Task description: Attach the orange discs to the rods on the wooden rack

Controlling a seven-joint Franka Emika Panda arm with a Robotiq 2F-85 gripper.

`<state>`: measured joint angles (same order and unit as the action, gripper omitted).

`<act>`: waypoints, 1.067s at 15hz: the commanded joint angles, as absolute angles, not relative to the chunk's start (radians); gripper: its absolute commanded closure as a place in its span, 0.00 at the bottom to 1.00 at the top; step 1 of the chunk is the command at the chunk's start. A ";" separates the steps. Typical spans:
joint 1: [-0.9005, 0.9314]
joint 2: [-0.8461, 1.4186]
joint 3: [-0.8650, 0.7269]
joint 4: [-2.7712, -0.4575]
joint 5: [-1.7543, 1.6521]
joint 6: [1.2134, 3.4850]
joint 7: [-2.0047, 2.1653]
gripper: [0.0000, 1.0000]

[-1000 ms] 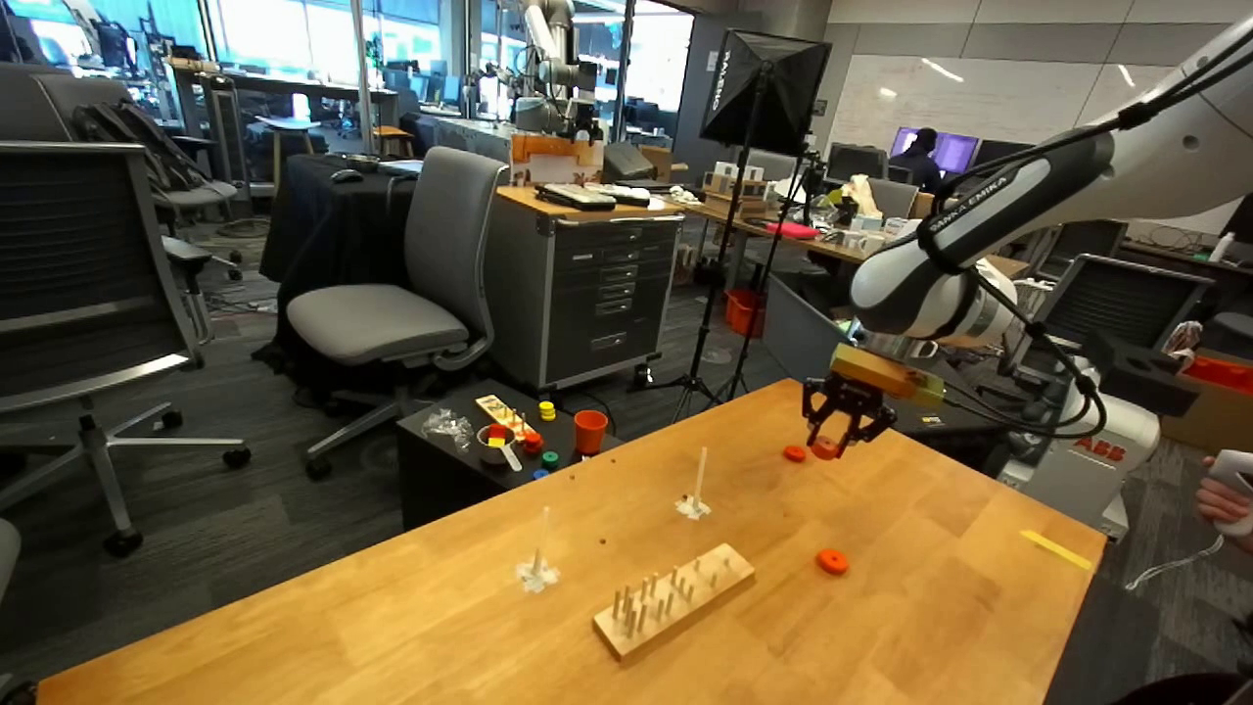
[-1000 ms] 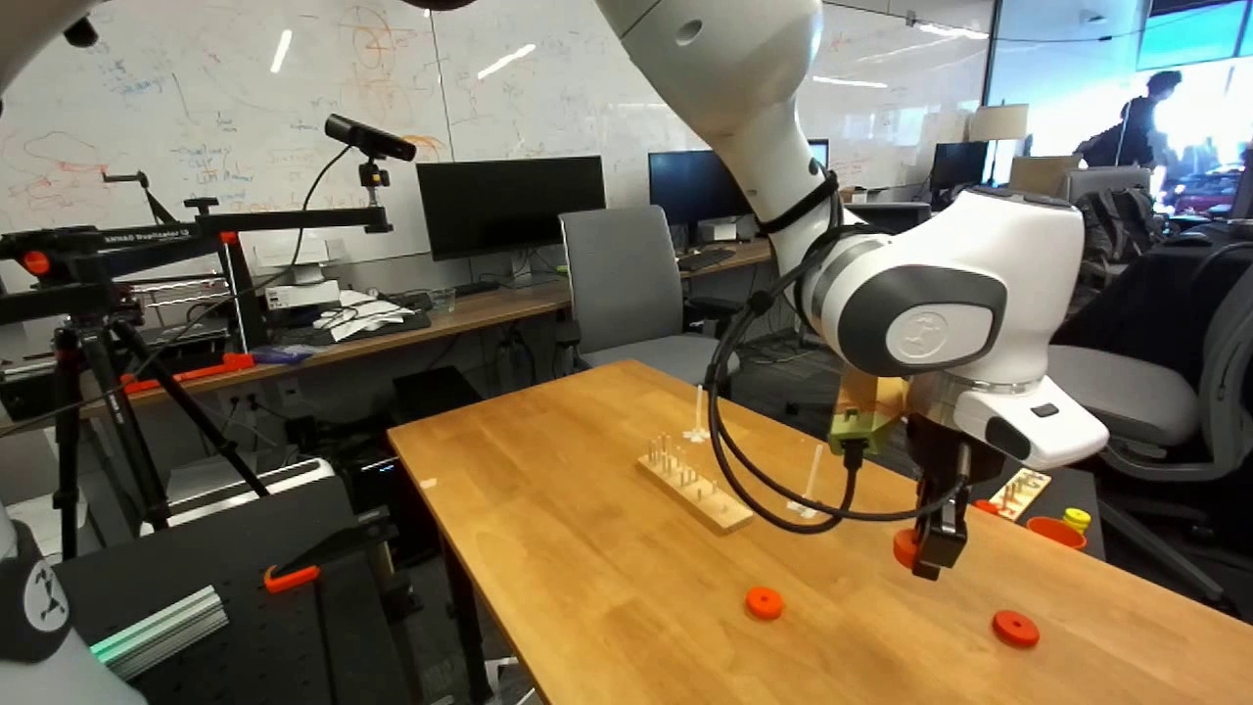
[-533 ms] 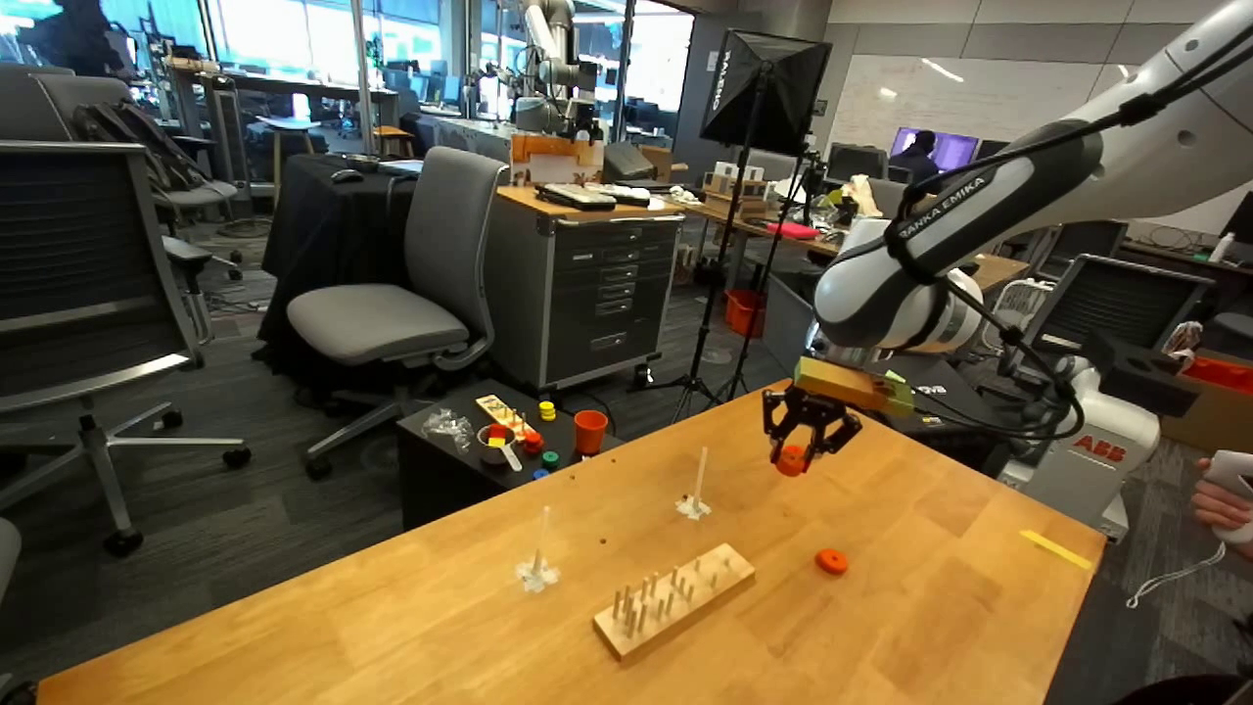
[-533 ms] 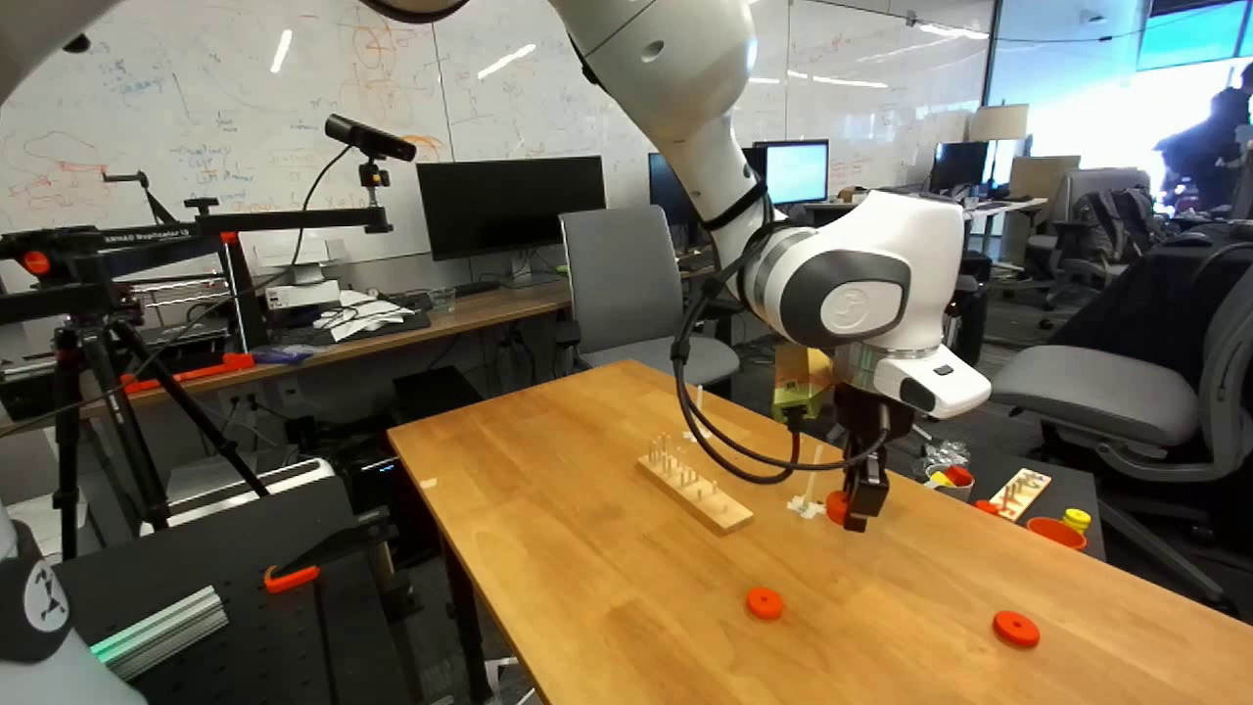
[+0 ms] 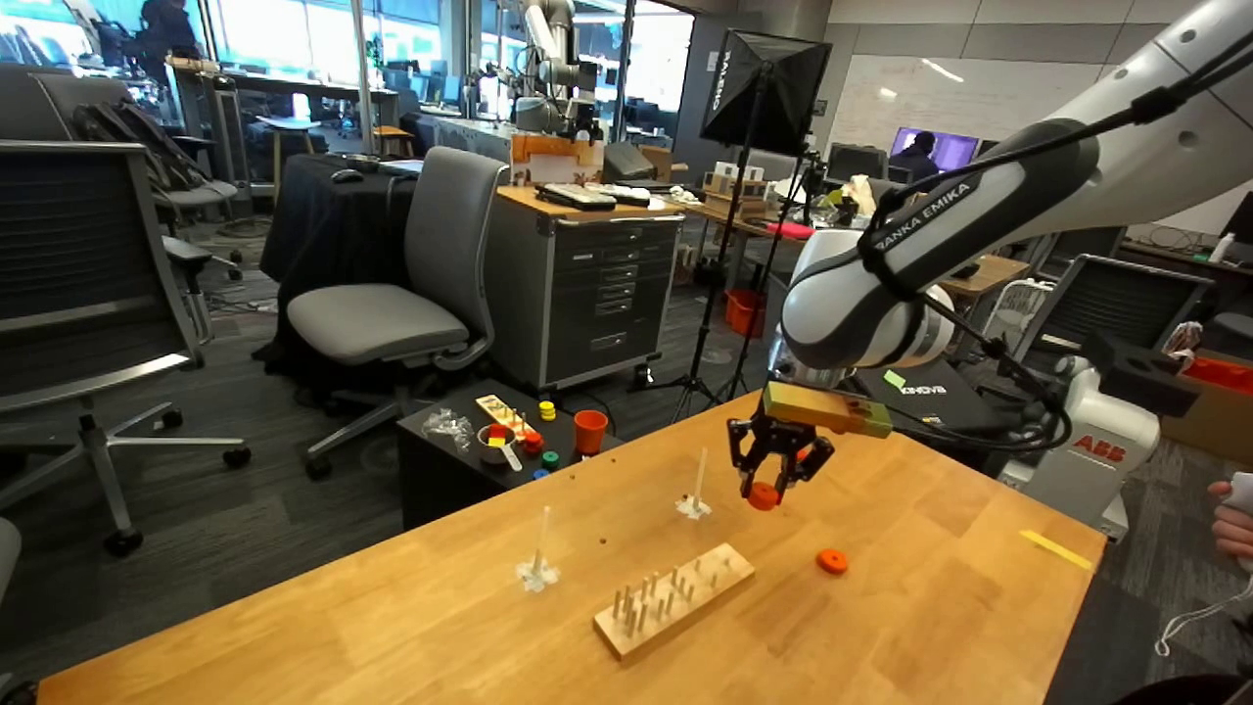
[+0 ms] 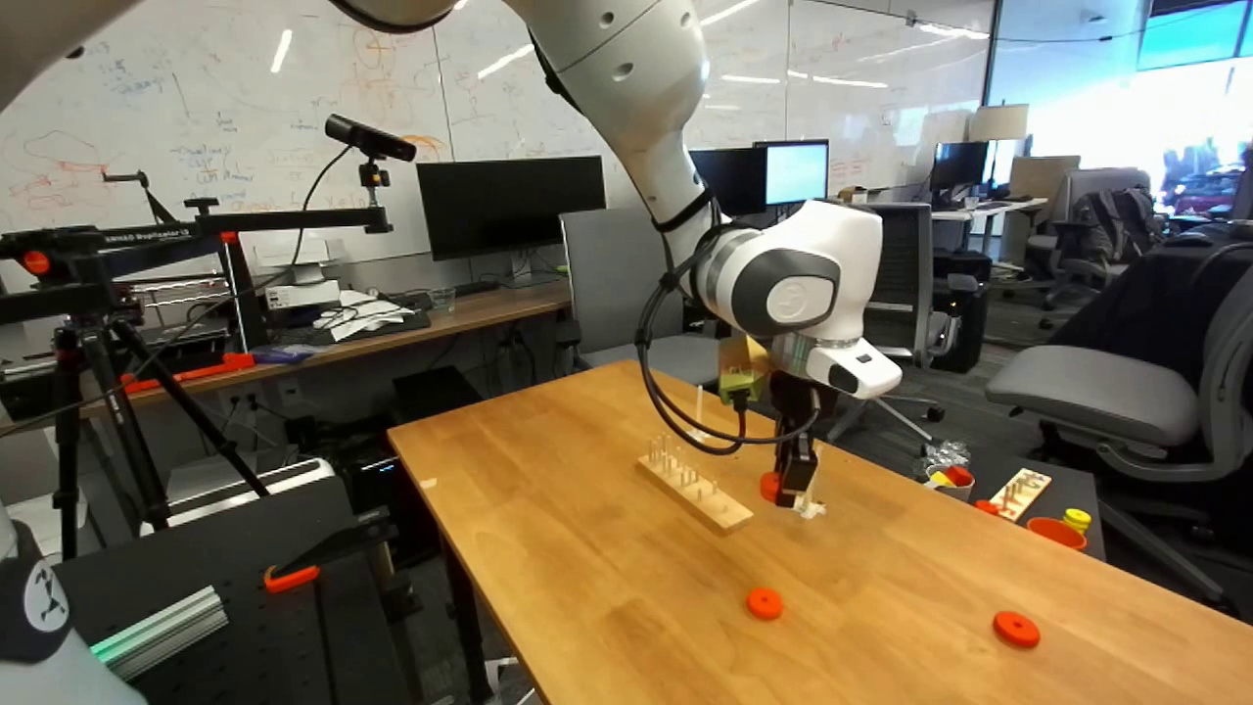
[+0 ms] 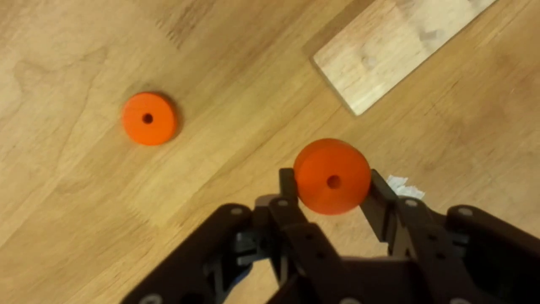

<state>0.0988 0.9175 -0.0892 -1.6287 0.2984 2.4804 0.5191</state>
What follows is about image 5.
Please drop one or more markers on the grey rolling cabinet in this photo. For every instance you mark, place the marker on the grey rolling cabinet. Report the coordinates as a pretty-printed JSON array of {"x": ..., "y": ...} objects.
[{"x": 599, "y": 295}]

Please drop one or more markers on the purple lit monitor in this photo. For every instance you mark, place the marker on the purple lit monitor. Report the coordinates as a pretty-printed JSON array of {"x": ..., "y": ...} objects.
[{"x": 935, "y": 151}]

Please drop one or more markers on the red bucket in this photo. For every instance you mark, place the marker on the red bucket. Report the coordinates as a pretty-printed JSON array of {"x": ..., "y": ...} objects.
[{"x": 744, "y": 313}]

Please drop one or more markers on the tall white peg stand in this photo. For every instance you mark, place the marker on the tall white peg stand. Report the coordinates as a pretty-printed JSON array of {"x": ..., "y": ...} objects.
[{"x": 693, "y": 507}]

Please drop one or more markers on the box of colourful toys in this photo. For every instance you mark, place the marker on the box of colourful toys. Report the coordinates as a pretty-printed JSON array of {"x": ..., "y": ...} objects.
[{"x": 436, "y": 476}]

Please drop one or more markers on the orange disc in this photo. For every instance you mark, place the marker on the orange disc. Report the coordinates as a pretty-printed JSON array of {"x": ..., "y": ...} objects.
[
  {"x": 830, "y": 560},
  {"x": 765, "y": 494}
]

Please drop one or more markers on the white ABB robot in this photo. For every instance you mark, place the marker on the white ABB robot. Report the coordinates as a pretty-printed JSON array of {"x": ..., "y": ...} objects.
[{"x": 1097, "y": 471}]

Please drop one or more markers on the small white peg stand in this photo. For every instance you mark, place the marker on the small white peg stand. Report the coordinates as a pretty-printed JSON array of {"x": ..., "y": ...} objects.
[{"x": 537, "y": 570}]

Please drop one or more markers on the red box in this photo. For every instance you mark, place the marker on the red box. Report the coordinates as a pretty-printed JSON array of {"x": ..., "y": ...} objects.
[{"x": 1223, "y": 374}]

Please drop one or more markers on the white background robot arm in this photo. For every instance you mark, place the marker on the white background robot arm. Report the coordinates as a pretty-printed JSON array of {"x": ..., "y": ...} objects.
[{"x": 551, "y": 44}]

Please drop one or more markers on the flat black device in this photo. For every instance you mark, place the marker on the flat black device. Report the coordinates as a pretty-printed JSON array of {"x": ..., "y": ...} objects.
[{"x": 577, "y": 195}]

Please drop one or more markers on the orange cup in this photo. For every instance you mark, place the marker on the orange cup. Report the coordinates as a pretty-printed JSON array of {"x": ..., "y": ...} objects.
[{"x": 594, "y": 427}]

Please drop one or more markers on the small yellow block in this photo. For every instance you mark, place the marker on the small yellow block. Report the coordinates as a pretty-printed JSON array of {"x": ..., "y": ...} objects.
[{"x": 544, "y": 410}]

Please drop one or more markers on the cluttered long wooden desk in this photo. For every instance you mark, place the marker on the cluttered long wooden desk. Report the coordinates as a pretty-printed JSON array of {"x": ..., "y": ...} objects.
[{"x": 744, "y": 216}]

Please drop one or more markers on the grey office chair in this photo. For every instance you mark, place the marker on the grey office chair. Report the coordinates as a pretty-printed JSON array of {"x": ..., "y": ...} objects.
[{"x": 373, "y": 321}]

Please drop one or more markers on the distant person in dark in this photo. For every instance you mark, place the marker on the distant person in dark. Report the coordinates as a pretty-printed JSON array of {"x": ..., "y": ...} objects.
[{"x": 167, "y": 32}]

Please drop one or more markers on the wooden rack with rods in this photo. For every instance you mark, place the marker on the wooden rack with rods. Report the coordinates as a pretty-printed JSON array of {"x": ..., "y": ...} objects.
[{"x": 710, "y": 590}]

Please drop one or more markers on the wooden box on cabinet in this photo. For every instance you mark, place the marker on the wooden box on cabinet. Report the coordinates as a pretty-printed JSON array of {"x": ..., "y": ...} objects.
[{"x": 555, "y": 156}]

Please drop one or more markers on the clear plastic bag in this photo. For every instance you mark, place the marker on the clear plastic bag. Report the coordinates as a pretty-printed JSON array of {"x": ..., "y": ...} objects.
[{"x": 449, "y": 424}]

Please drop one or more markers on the black softbox on stand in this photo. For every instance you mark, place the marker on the black softbox on stand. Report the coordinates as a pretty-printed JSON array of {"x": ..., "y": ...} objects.
[{"x": 770, "y": 91}]

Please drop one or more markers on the small red piece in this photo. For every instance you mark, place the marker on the small red piece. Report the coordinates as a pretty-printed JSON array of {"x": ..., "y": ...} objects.
[{"x": 529, "y": 445}]

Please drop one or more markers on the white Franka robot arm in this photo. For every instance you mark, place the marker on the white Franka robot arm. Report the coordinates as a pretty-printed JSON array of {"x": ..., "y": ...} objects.
[{"x": 849, "y": 313}]

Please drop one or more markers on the person hand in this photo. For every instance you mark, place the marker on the person hand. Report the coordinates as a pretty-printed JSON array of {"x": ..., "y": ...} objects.
[{"x": 1234, "y": 531}]

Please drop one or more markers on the dark office chair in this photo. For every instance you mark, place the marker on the dark office chair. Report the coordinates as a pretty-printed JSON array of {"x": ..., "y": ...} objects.
[{"x": 182, "y": 195}]

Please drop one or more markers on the yellow tape strip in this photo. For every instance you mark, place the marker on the yellow tape strip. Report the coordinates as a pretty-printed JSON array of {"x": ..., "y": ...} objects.
[{"x": 1055, "y": 551}]

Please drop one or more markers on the black mesh office chair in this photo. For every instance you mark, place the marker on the black mesh office chair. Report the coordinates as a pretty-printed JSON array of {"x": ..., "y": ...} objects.
[{"x": 79, "y": 237}]

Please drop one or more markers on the small green piece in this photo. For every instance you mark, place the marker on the small green piece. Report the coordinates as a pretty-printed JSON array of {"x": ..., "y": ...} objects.
[{"x": 551, "y": 458}]

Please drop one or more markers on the yellow wrist camera box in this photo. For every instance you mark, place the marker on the yellow wrist camera box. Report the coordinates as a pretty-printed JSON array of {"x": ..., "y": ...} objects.
[{"x": 825, "y": 410}]

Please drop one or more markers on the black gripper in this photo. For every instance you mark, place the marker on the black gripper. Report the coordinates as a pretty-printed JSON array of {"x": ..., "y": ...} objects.
[{"x": 786, "y": 445}]

